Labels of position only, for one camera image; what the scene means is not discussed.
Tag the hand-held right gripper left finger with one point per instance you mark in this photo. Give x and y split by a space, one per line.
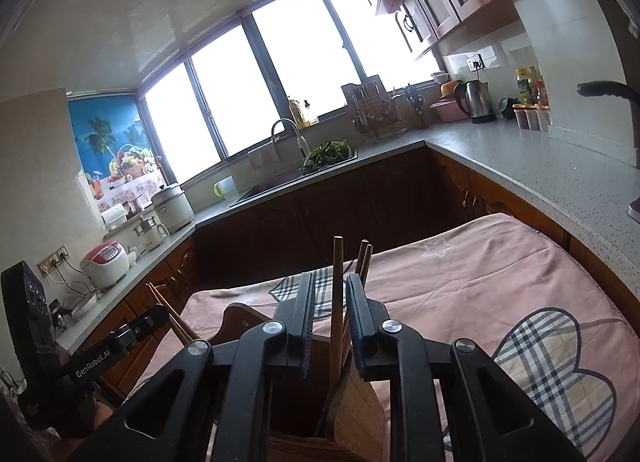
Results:
311 332

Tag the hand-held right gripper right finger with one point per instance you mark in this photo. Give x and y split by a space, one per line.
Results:
352 337

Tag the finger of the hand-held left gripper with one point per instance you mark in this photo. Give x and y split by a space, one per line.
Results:
145 324

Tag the wooden chopstick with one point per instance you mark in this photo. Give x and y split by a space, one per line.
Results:
162 303
361 259
180 326
337 292
368 262

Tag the wooden utensil holder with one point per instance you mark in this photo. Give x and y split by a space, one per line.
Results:
360 417

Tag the person's left hand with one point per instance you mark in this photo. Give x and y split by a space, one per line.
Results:
104 414

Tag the black charger stand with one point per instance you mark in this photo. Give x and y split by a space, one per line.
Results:
60 316

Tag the white and red rice cooker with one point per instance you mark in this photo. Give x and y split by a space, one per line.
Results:
105 267

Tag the small white electric pot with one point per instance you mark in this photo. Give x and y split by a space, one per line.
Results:
150 234

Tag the pink tablecloth with plaid hearts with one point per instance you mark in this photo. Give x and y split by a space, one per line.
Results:
450 282

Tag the large white cooker pot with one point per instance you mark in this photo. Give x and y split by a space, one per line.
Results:
172 209

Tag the kitchen sink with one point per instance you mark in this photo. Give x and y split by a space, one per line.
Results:
280 184

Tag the green and white cup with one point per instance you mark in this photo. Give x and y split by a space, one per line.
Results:
226 187

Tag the green leafy vegetables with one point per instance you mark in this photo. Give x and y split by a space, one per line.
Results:
325 154

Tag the tropical fruit printed blind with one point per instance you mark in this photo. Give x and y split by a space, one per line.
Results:
112 146

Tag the hanging dish cloth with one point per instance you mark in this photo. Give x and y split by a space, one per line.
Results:
262 156

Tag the chrome faucet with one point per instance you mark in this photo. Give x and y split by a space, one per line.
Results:
300 141

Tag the clear soap dispenser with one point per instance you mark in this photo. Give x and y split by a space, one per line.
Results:
310 112

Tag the yellow oil bottle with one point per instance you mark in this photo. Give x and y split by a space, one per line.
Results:
295 112

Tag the metal dish rack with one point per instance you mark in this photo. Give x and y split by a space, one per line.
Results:
372 114

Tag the pink basin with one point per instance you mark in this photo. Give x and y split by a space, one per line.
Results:
445 111

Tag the grey speckled countertop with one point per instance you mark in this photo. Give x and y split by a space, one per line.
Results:
525 161

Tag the kitchen window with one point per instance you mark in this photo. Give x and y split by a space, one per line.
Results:
280 76

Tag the orange bowl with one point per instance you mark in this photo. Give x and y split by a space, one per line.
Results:
450 89

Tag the stainless electric kettle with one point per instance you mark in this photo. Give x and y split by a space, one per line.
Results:
477 101

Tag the white bowls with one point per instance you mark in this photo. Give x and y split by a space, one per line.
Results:
440 76

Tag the black cup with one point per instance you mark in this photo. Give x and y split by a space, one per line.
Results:
509 108

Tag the spice jars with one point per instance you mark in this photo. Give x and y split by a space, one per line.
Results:
531 117

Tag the green bottle yellow cap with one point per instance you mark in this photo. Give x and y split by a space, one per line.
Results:
524 86

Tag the red sauce bottle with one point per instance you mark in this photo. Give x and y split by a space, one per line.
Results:
539 89

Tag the gas stove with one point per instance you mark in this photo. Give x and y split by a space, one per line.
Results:
635 204

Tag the black wok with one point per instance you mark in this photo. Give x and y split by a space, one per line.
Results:
607 90

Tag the wall socket strip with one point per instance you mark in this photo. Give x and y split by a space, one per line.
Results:
52 260

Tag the wall outlet with plug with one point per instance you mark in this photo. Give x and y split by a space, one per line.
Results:
476 62

